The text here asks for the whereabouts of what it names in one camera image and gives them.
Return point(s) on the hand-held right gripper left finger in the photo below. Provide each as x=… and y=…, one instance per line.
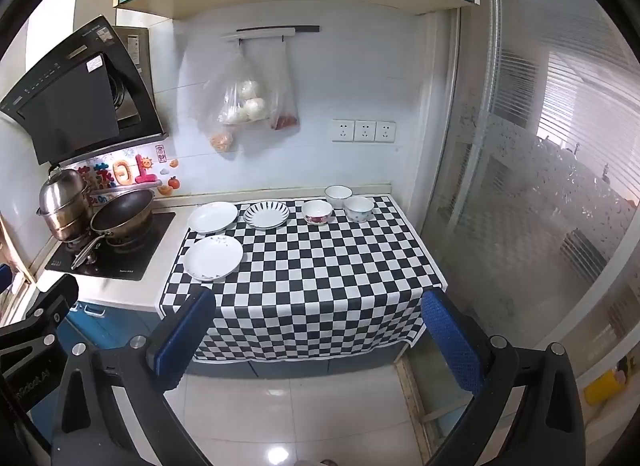
x=185, y=331

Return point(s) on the colourful wall stickers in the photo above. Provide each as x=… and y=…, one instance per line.
x=135, y=170

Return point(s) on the red floral bowl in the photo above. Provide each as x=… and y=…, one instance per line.
x=317, y=212

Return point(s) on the small orange plastic bag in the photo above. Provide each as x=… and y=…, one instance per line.
x=221, y=139

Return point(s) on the stainless steel pot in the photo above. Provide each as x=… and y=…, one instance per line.
x=62, y=201

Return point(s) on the white bowl with dark rim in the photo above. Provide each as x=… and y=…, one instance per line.
x=338, y=196

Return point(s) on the black white checkered cloth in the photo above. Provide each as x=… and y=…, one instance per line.
x=320, y=271

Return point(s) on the plastic bag with red contents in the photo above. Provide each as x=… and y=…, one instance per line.
x=285, y=115

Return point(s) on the plastic bag of garlic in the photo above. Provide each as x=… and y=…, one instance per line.
x=245, y=100

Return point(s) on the blue flower bowl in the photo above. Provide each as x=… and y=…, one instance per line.
x=358, y=209

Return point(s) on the frosted sliding glass door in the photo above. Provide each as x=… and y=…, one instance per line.
x=525, y=170

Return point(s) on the dark frying pan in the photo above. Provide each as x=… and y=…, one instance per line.
x=122, y=213

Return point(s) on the black range hood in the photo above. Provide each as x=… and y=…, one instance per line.
x=75, y=95

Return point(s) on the striped white plate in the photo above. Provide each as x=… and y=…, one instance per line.
x=266, y=215

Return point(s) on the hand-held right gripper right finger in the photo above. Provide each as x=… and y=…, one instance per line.
x=450, y=341

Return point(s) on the wall hook rack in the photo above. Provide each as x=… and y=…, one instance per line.
x=270, y=31

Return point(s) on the white wall socket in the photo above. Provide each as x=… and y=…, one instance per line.
x=386, y=131
x=343, y=130
x=365, y=131

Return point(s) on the yellow container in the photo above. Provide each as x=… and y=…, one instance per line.
x=602, y=383

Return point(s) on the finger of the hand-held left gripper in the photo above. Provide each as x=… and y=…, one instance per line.
x=55, y=298
x=4, y=278

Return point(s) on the plain white plate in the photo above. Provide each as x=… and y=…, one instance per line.
x=212, y=217

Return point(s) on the black glass stove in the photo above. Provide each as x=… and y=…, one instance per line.
x=130, y=258

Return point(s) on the white plate with leaf print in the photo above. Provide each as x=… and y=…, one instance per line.
x=213, y=258

